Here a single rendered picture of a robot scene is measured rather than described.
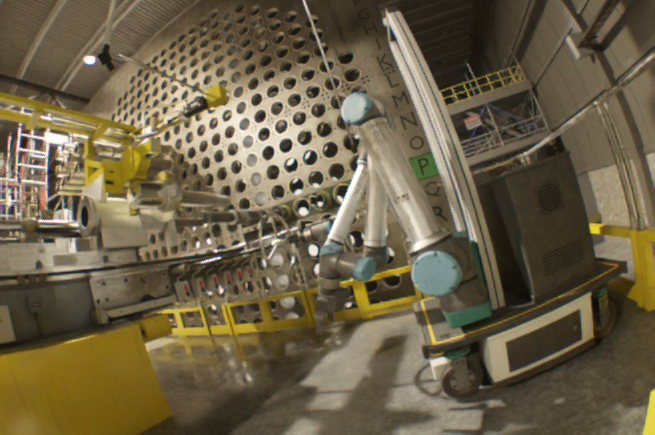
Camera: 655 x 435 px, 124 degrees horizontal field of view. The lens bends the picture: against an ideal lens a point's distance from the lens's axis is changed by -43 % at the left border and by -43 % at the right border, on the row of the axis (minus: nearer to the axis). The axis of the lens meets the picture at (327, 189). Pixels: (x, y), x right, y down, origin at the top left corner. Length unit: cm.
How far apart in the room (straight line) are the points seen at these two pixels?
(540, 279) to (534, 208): 27
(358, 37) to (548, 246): 362
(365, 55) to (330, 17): 89
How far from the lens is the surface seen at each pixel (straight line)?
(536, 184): 124
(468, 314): 113
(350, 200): 154
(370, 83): 389
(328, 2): 481
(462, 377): 129
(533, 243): 123
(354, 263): 109
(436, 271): 92
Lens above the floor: 79
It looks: 10 degrees up
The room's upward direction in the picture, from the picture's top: 16 degrees counter-clockwise
